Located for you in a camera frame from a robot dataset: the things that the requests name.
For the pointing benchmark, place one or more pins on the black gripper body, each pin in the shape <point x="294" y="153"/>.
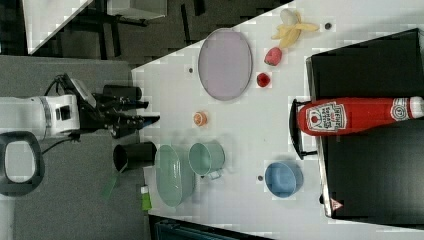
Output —
<point x="97" y="111"/>

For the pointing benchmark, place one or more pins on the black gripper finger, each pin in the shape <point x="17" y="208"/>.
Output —
<point x="143" y="122"/>
<point x="138" y="105"/>

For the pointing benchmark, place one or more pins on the red felt ketchup bottle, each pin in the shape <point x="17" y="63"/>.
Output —
<point x="343" y="116"/>

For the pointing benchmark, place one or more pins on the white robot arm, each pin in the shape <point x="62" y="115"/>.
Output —
<point x="75" y="110"/>

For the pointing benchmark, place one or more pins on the black toaster oven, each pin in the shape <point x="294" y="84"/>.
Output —
<point x="374" y="176"/>

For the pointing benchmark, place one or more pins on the black cylinder cup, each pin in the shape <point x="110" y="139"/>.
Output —
<point x="134" y="156"/>

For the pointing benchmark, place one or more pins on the orange slice toy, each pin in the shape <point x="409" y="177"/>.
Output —
<point x="200" y="119"/>

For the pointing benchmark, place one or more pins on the green oval colander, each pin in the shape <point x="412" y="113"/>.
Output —
<point x="175" y="180"/>

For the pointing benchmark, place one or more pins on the green metal mug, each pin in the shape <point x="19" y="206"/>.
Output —
<point x="207" y="159"/>

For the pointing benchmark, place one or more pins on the green white tube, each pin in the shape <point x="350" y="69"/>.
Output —
<point x="145" y="198"/>

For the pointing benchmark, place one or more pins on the black white stool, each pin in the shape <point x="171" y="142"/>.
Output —
<point x="21" y="165"/>

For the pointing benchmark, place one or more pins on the purple round plate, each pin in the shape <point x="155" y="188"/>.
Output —
<point x="225" y="64"/>

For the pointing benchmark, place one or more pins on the small red toy strawberry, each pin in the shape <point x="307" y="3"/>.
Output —
<point x="263" y="80"/>

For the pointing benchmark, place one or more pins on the pink toy strawberry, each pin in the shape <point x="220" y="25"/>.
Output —
<point x="273" y="56"/>

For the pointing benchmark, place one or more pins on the blue bowl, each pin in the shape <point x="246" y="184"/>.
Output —
<point x="283" y="179"/>

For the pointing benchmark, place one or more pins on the peeled toy banana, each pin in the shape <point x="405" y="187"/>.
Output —
<point x="291" y="28"/>

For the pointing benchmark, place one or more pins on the black cylinder post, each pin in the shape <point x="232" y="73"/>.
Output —
<point x="134" y="93"/>

